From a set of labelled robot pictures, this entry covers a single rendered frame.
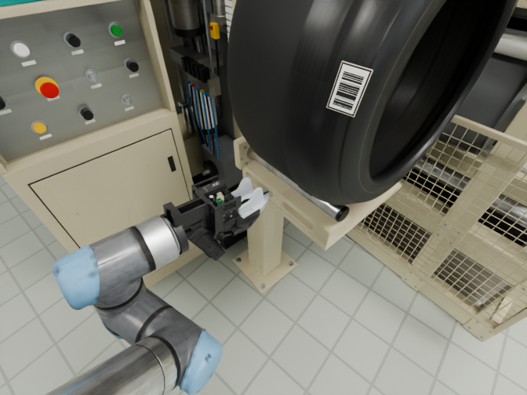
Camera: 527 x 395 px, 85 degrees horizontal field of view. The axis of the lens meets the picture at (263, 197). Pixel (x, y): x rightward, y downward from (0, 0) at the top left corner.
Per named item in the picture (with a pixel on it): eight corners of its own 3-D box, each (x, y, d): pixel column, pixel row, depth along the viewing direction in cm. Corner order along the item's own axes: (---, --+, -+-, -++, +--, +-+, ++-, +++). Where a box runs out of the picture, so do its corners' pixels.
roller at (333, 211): (256, 156, 91) (246, 156, 88) (261, 143, 89) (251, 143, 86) (343, 221, 73) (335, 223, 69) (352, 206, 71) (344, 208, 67)
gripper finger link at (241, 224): (265, 214, 53) (226, 235, 48) (264, 219, 54) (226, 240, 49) (249, 200, 55) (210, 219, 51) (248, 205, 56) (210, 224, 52)
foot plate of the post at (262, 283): (231, 260, 164) (231, 259, 162) (267, 236, 176) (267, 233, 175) (262, 295, 150) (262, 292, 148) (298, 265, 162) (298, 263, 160)
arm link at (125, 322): (142, 364, 45) (125, 332, 38) (97, 326, 49) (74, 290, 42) (178, 324, 50) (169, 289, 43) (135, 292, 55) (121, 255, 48)
